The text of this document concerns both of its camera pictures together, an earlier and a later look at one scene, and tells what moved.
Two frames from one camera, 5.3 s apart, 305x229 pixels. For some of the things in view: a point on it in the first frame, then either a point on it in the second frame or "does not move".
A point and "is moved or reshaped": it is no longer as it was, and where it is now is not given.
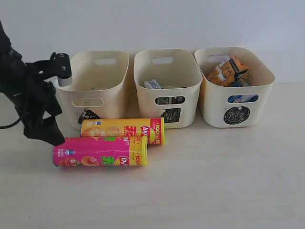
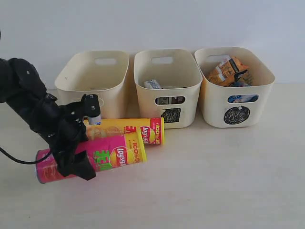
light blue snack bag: [243, 98] does not move
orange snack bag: [224, 73] does not move
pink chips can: [101, 151] is moved or reshaped
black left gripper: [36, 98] to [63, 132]
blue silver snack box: [152, 84] does not move
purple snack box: [179, 99] does not move
